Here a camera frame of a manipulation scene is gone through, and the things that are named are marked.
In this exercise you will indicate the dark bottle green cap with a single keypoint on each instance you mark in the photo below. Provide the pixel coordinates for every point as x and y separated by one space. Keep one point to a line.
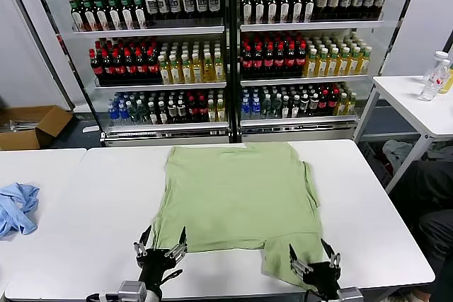
260 6
139 14
88 15
272 6
285 6
127 15
76 15
102 15
297 6
114 15
248 6
309 6

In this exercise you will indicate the person in black clothes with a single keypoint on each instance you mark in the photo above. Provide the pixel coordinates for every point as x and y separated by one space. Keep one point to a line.
424 189

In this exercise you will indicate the grey metal rods bundle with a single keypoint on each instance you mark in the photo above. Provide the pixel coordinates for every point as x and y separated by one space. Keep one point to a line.
17 125

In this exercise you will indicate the white side table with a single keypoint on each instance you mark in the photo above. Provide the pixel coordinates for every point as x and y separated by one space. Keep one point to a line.
400 100

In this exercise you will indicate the small yellow drink bottle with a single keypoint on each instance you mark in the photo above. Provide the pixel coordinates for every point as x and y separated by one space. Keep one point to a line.
220 112
351 105
211 112
342 105

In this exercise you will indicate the dark bottle black white label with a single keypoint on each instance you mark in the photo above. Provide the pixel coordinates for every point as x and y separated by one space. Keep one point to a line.
189 4
174 5
163 5
213 2
152 6
201 3

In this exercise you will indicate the light blue crumpled cloth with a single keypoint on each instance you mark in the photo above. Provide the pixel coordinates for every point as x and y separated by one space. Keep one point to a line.
17 210

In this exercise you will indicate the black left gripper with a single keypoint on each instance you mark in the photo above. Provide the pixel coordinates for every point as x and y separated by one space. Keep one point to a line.
155 268

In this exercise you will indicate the yellow drink bottle white label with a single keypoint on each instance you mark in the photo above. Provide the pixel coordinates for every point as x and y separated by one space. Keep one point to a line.
448 81

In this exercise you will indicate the brown cardboard box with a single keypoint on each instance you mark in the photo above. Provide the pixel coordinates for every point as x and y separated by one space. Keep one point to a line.
53 121

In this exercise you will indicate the grey cloth pile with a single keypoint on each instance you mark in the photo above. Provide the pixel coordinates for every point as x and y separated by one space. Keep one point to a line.
440 153

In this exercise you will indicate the yellow tea bottle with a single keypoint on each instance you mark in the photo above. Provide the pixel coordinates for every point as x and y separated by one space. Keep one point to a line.
198 70
322 66
165 72
354 65
311 66
333 65
219 69
187 70
365 64
209 69
343 65
176 71

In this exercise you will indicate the small cola bottle red cap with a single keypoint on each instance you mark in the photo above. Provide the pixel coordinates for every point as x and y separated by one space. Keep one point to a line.
333 103
201 110
191 111
323 104

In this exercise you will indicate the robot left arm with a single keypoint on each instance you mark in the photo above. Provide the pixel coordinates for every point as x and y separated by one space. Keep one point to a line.
132 291

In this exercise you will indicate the pale cloth pile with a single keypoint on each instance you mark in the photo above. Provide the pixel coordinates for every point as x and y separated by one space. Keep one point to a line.
396 151

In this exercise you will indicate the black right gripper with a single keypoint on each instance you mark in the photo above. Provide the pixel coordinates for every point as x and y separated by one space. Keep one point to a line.
322 279

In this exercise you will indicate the white drinks display rack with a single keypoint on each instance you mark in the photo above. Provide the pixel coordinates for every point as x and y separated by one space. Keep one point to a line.
159 29
311 25

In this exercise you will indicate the blue water bottle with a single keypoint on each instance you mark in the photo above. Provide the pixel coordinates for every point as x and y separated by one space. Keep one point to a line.
246 109
113 114
255 109
124 114

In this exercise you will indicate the small dark bottle white cap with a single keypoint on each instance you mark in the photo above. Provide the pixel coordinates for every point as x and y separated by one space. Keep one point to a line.
285 108
314 106
163 114
172 113
294 107
304 107
181 112
153 114

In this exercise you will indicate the light green t-shirt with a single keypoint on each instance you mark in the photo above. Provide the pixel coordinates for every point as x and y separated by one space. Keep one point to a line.
240 196

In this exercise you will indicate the clear water bottle red label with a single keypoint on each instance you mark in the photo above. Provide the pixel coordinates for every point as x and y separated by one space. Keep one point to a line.
430 84
441 63

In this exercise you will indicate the clear green bottle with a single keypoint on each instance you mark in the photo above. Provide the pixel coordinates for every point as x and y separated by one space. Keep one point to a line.
266 108
143 114
276 107
134 114

